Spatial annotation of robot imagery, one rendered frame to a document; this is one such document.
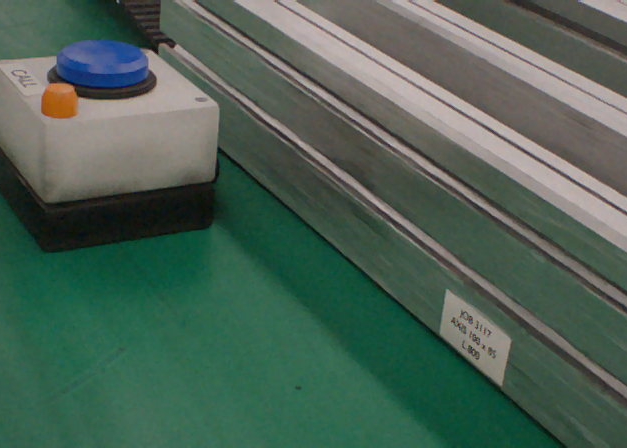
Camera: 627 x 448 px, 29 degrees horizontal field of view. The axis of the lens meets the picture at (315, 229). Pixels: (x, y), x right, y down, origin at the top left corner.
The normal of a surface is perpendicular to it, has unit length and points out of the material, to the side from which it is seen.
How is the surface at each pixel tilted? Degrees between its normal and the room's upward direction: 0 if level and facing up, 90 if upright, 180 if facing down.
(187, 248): 0
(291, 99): 90
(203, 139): 90
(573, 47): 90
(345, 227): 90
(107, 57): 2
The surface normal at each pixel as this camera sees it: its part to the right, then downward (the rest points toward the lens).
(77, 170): 0.50, 0.43
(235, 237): 0.10, -0.89
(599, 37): -0.86, 0.14
